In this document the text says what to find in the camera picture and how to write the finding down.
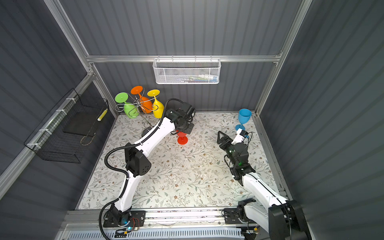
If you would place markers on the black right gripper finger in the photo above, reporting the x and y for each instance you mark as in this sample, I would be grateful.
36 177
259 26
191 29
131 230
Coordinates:
221 134
221 141

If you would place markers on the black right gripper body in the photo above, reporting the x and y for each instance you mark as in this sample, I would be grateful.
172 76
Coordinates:
230 151

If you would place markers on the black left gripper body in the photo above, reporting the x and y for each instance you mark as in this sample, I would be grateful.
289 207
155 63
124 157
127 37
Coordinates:
186 127

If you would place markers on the red wine glass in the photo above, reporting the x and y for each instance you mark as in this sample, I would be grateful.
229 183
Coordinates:
182 138

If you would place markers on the yellow wine glass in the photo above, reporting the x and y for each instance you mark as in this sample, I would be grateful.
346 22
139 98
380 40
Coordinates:
158 107

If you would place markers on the blue wine glass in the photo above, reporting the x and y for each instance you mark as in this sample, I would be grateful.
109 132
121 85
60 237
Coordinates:
243 117

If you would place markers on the orange wine glass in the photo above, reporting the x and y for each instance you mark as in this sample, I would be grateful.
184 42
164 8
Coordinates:
144 103

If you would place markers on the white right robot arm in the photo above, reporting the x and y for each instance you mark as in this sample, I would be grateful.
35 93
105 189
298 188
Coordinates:
283 219

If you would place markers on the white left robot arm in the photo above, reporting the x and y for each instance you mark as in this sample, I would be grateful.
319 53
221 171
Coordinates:
137 163

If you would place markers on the chrome wine glass rack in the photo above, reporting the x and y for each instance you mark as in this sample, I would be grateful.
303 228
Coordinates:
132 99

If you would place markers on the green wine glass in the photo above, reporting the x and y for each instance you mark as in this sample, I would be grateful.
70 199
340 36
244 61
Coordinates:
123 105

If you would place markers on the white vented panel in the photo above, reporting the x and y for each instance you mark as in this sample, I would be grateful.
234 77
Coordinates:
222 233

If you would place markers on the white wire mesh basket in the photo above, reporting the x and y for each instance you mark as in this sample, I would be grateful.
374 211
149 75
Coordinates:
193 71

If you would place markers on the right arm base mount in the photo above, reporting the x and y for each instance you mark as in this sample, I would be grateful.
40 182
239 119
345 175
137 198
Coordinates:
235 216

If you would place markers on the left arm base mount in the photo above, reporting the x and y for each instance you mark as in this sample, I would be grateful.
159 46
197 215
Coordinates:
115 218

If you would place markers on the black wire basket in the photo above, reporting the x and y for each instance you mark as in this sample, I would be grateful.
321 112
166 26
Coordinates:
67 134

